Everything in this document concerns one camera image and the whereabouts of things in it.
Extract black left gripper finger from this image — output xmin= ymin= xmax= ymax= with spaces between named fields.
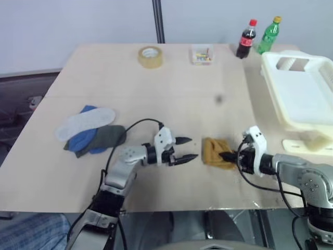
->
xmin=174 ymin=136 xmax=193 ymax=147
xmin=174 ymin=154 xmax=200 ymax=167

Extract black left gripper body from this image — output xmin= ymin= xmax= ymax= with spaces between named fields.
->
xmin=161 ymin=145 xmax=181 ymax=167

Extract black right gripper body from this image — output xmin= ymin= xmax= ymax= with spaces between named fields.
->
xmin=235 ymin=145 xmax=257 ymax=175

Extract mustard yellow sock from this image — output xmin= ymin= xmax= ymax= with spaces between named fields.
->
xmin=202 ymin=137 xmax=238 ymax=172

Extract white plastic basket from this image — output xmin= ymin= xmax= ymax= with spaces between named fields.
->
xmin=260 ymin=51 xmax=333 ymax=153

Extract clear plastic box coloured bits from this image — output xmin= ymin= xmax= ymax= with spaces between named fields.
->
xmin=191 ymin=43 xmax=215 ymax=66

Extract grey green sock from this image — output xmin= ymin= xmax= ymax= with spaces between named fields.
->
xmin=63 ymin=124 xmax=127 ymax=158

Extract beige packing tape roll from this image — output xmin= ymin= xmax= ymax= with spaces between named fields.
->
xmin=137 ymin=46 xmax=164 ymax=69

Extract blue sock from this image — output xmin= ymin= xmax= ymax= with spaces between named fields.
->
xmin=69 ymin=129 xmax=105 ymax=155
xmin=79 ymin=104 xmax=97 ymax=115

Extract grey robot torso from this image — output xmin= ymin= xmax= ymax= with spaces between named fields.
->
xmin=156 ymin=241 xmax=258 ymax=250

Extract white sock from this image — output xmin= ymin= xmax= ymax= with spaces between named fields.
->
xmin=54 ymin=107 xmax=117 ymax=143

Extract cola bottle red cap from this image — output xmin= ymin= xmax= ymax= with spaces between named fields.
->
xmin=235 ymin=18 xmax=258 ymax=59

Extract green bottle yellow cap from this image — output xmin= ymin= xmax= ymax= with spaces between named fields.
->
xmin=257 ymin=16 xmax=283 ymax=55

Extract blue denim trouser leg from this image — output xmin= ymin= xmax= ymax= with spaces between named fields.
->
xmin=0 ymin=213 xmax=70 ymax=250

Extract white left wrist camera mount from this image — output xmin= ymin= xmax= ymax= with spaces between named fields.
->
xmin=153 ymin=127 xmax=176 ymax=166

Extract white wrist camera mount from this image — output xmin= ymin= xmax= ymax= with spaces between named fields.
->
xmin=241 ymin=126 xmax=267 ymax=178
xmin=153 ymin=127 xmax=176 ymax=166

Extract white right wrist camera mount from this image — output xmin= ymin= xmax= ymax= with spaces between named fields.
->
xmin=241 ymin=126 xmax=267 ymax=178

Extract black vertical wall post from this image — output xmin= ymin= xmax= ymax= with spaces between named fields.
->
xmin=151 ymin=0 xmax=166 ymax=44

